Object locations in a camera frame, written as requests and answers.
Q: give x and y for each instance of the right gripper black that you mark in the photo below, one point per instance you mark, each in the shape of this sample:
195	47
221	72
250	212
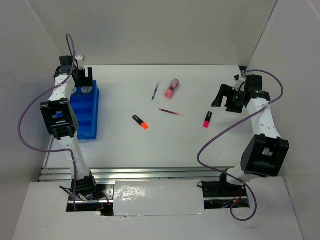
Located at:
224	91

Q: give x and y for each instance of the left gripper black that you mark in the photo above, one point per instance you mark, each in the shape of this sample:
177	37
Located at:
86	81

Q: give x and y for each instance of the blue white round jar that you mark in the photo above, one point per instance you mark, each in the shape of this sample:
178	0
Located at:
87	90
75	92

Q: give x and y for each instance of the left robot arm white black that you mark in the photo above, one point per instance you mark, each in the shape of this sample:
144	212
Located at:
62	123

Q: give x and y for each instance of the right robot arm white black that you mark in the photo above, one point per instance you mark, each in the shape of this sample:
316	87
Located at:
266	152

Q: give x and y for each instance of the blue compartment bin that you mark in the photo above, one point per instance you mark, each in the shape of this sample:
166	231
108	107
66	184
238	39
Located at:
86	108

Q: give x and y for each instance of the pink black highlighter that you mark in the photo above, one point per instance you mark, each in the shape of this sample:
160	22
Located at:
207	120

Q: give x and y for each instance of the pink eraser tube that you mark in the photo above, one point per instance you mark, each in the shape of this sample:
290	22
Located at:
171	89

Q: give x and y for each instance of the orange pen refill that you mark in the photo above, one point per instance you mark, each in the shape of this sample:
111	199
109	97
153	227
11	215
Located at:
171	112

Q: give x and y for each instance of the blue pen refill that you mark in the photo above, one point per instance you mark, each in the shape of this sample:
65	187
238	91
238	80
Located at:
155	91

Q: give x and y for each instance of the orange black highlighter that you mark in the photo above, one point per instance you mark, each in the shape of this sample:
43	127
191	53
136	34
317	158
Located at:
140	122

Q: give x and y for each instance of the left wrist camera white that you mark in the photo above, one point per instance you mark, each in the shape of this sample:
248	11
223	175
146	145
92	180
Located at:
80	62

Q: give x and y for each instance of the aluminium rail frame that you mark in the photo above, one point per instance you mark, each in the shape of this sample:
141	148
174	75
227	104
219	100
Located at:
151	158

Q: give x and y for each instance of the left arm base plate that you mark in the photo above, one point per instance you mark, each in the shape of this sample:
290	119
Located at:
102	201

